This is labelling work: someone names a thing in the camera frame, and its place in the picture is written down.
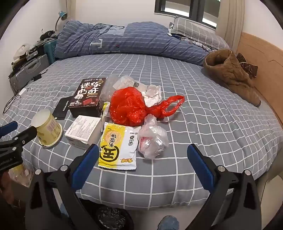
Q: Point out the clear plastic bag bundle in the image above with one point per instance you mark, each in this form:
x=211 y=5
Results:
x=152 y=138

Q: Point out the wooden headboard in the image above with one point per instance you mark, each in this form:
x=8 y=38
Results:
x=268 y=58

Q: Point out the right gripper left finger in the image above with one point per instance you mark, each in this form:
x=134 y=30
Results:
x=52 y=201

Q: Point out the brown fleece jacket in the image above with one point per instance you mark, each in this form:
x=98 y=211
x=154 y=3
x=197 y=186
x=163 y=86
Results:
x=223 y=67

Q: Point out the grey checked bed cover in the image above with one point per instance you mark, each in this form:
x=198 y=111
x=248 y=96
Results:
x=144 y=164

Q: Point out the blue slipper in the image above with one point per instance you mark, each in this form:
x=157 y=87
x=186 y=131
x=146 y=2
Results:
x=168 y=223

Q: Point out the beige curtain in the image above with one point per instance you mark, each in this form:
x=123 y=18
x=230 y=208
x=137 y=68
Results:
x=230 y=22

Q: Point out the black lined trash bin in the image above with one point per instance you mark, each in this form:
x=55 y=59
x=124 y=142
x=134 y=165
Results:
x=110 y=218

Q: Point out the grey suitcase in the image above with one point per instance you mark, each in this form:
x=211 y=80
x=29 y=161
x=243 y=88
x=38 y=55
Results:
x=34 y=67

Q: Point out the dark patterned cushion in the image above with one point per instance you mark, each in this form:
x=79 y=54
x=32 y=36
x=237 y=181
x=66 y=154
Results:
x=250 y=69

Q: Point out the dark window frame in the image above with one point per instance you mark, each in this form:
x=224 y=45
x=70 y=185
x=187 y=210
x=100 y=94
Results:
x=203 y=11

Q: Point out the blue desk lamp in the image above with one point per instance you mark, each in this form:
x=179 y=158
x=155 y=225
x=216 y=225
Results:
x=62 y=16

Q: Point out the yellow instant noodle cup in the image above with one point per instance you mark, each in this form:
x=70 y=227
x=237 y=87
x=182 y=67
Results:
x=49 y=130

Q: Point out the yellow white snack bag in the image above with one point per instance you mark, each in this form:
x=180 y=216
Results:
x=118 y=147

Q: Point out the white paper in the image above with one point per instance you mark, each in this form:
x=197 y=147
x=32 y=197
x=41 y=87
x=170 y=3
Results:
x=152 y=96

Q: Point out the red plastic bag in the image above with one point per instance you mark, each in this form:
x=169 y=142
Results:
x=127 y=107

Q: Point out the blue striped duvet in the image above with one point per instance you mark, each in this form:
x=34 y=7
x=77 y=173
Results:
x=150 y=38

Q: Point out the teal plastic crate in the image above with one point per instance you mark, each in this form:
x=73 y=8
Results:
x=49 y=50

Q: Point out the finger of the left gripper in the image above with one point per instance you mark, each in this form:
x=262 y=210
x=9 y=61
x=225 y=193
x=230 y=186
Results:
x=25 y=136
x=8 y=128

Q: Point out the dark cookie box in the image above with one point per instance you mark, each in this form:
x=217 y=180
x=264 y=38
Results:
x=86 y=100

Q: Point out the grey checked pillow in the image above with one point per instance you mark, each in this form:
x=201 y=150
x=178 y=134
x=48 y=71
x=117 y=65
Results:
x=186 y=31

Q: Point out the black flat card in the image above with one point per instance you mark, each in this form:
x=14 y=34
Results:
x=61 y=109

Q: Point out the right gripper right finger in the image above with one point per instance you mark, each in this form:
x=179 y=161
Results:
x=233 y=202

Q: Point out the white earphone box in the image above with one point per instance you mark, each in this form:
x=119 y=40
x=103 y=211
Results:
x=84 y=131

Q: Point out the bubble wrap sheet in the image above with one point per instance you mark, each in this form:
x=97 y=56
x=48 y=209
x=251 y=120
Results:
x=108 y=89

